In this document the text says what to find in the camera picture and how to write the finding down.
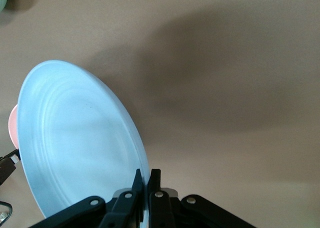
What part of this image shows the pink bowl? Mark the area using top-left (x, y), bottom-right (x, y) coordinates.
top-left (7, 104), bottom-right (20, 149)

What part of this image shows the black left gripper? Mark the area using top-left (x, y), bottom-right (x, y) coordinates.
top-left (0, 149), bottom-right (21, 226)

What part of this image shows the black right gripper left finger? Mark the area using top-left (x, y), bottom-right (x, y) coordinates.
top-left (29, 168), bottom-right (145, 228)

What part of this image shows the blue bowl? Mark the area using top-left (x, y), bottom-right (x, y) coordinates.
top-left (17, 60), bottom-right (151, 228)

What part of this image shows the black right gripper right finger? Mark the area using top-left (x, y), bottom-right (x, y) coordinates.
top-left (147, 168), bottom-right (257, 228)

